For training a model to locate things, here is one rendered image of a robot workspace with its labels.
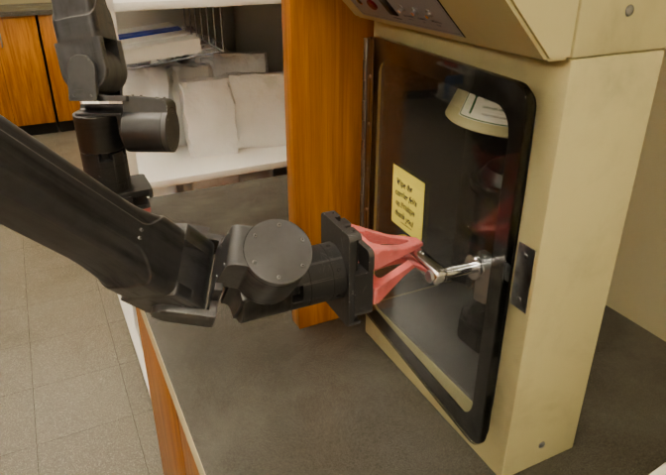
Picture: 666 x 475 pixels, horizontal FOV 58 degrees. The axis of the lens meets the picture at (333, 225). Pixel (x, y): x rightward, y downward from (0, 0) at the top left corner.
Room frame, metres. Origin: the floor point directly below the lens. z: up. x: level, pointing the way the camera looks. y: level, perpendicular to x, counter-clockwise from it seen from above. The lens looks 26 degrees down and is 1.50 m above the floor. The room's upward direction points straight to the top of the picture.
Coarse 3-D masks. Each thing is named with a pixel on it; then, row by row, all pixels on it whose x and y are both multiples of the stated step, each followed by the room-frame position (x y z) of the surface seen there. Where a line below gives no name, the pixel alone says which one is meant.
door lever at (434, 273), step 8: (408, 256) 0.55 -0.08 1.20; (416, 256) 0.54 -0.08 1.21; (424, 256) 0.54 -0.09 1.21; (472, 256) 0.53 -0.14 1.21; (416, 264) 0.53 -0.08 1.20; (424, 264) 0.52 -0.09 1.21; (432, 264) 0.52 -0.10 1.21; (464, 264) 0.52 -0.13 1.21; (472, 264) 0.52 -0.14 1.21; (480, 264) 0.52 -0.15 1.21; (424, 272) 0.52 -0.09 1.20; (432, 272) 0.51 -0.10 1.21; (440, 272) 0.51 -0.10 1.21; (448, 272) 0.51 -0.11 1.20; (456, 272) 0.51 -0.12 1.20; (464, 272) 0.52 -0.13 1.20; (472, 272) 0.52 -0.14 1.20; (480, 272) 0.52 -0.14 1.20; (432, 280) 0.50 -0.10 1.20; (440, 280) 0.50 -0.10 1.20
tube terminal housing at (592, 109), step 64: (640, 0) 0.52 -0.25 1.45; (512, 64) 0.55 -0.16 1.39; (576, 64) 0.50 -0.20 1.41; (640, 64) 0.53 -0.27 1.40; (576, 128) 0.50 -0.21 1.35; (640, 128) 0.54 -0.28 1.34; (576, 192) 0.51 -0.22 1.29; (576, 256) 0.52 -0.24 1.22; (512, 320) 0.51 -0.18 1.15; (576, 320) 0.52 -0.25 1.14; (512, 384) 0.50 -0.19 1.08; (576, 384) 0.53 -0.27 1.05; (512, 448) 0.50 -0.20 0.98
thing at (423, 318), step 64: (384, 64) 0.73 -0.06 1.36; (448, 64) 0.60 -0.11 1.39; (384, 128) 0.72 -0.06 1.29; (448, 128) 0.59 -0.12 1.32; (512, 128) 0.50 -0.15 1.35; (384, 192) 0.71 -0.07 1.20; (448, 192) 0.58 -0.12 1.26; (512, 192) 0.49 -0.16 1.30; (448, 256) 0.57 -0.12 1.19; (384, 320) 0.70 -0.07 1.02; (448, 320) 0.56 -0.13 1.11; (448, 384) 0.55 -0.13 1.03
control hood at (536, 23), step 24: (456, 0) 0.53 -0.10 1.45; (480, 0) 0.49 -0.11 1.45; (504, 0) 0.46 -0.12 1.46; (528, 0) 0.47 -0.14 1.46; (552, 0) 0.48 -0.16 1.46; (576, 0) 0.49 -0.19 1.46; (456, 24) 0.56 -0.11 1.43; (480, 24) 0.52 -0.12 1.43; (504, 24) 0.49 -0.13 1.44; (528, 24) 0.47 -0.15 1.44; (552, 24) 0.48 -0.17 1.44; (504, 48) 0.52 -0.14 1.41; (528, 48) 0.49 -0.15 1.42; (552, 48) 0.48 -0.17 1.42
